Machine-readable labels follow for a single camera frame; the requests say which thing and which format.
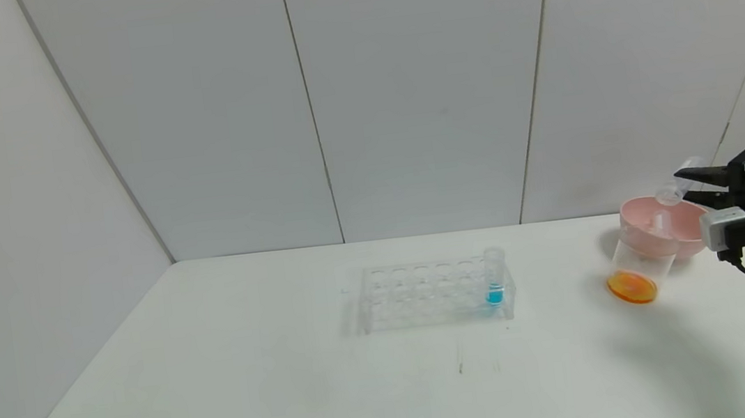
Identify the test tube with yellow pigment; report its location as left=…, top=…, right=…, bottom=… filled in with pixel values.
left=651, top=155, right=709, bottom=208

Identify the clear plastic measuring beaker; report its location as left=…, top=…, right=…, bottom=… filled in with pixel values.
left=600, top=220, right=681, bottom=309

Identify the test tube with blue pigment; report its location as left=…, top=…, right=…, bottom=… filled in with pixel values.
left=480, top=245, right=512, bottom=307

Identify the clear acrylic test tube rack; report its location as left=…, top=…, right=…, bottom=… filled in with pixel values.
left=355, top=249, right=520, bottom=338

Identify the pink plastic bowl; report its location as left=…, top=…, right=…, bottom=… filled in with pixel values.
left=616, top=189, right=716, bottom=268

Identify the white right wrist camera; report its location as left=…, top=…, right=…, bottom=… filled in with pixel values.
left=698, top=206, right=745, bottom=253

